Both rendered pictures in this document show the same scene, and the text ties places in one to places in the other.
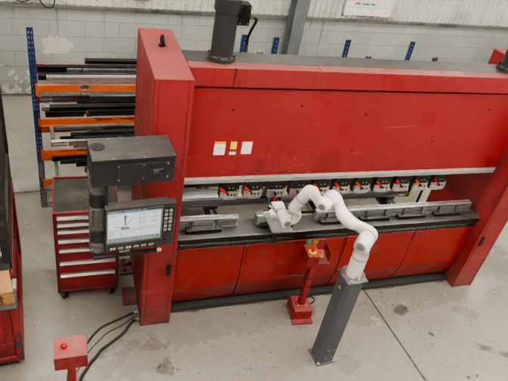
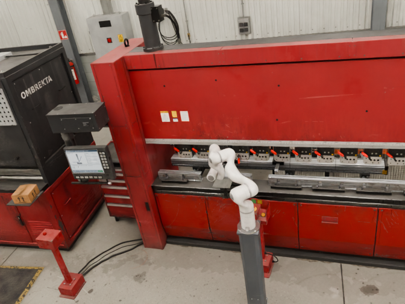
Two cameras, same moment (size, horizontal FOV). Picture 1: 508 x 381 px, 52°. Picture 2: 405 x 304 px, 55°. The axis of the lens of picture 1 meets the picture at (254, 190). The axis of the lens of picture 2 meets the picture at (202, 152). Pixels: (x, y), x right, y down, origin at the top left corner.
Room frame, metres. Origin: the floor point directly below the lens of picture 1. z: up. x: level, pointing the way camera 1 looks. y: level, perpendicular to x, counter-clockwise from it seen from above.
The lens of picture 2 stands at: (1.03, -2.45, 3.20)
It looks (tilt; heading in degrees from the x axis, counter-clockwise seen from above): 29 degrees down; 46
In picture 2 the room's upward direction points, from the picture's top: 10 degrees counter-clockwise
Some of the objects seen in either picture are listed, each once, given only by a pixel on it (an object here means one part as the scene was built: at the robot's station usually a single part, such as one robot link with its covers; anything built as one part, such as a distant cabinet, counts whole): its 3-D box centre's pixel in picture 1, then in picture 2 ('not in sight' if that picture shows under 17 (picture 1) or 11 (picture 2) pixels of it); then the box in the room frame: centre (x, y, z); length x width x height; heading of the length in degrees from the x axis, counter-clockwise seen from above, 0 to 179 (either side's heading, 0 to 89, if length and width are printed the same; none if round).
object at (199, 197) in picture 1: (301, 193); (270, 163); (4.00, -0.43, 0.93); 2.30 x 0.14 x 0.10; 114
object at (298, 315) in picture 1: (300, 309); (262, 263); (3.40, -0.64, 0.06); 0.25 x 0.20 x 0.12; 19
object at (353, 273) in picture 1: (356, 265); (248, 218); (2.98, -0.86, 1.09); 0.19 x 0.19 x 0.18
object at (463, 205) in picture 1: (396, 209); (357, 184); (4.07, -1.34, 0.92); 1.67 x 0.06 x 0.10; 114
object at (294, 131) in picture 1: (363, 134); (288, 105); (3.83, -0.78, 1.74); 3.00 x 0.08 x 0.80; 114
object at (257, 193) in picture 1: (252, 187); (203, 149); (3.47, 0.02, 1.26); 0.15 x 0.09 x 0.17; 114
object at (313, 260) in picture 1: (317, 252); (258, 211); (3.43, -0.63, 0.75); 0.20 x 0.16 x 0.18; 109
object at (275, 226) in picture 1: (277, 221); (224, 180); (3.43, -0.25, 1.00); 0.26 x 0.18 x 0.01; 24
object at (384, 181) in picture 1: (380, 181); (325, 152); (3.95, -1.08, 1.26); 0.15 x 0.09 x 0.17; 114
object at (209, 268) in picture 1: (326, 257); (292, 222); (3.79, -0.80, 0.41); 3.00 x 0.21 x 0.83; 114
